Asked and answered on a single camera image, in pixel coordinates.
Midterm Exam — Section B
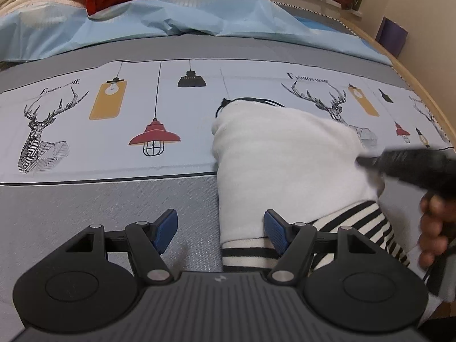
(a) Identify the purple mat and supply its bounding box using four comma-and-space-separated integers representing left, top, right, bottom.
375, 15, 409, 58

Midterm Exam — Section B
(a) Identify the person's right hand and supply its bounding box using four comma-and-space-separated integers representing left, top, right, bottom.
417, 193, 451, 268

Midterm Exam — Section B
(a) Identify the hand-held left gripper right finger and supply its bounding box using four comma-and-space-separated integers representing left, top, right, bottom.
263, 209, 390, 286

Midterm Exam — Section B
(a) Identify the wooden bed frame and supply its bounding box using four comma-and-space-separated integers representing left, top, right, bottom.
337, 6, 456, 141

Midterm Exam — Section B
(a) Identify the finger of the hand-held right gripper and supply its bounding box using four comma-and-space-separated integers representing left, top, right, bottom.
355, 152, 390, 178

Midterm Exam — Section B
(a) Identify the light blue sheet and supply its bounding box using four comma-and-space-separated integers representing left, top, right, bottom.
0, 0, 393, 68

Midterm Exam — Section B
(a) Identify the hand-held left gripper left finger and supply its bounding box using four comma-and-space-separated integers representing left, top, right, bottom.
53, 209, 178, 286

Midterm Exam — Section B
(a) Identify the black white striped hooded top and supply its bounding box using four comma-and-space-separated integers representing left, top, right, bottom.
210, 97, 411, 270

